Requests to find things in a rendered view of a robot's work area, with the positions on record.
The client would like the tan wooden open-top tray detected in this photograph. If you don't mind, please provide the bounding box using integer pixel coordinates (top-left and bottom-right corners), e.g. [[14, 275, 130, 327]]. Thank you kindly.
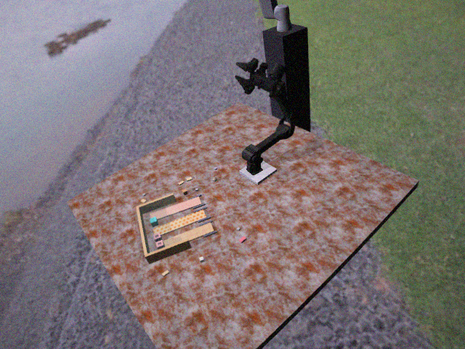
[[135, 192, 192, 264]]

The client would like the tan grid-patterned strip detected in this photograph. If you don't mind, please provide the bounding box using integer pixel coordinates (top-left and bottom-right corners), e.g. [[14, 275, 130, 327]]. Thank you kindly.
[[186, 223, 214, 241]]

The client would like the beige strip with orange polka dots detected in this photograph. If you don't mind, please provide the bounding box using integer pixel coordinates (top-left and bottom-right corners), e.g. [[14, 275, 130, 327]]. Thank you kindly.
[[181, 210, 206, 227]]

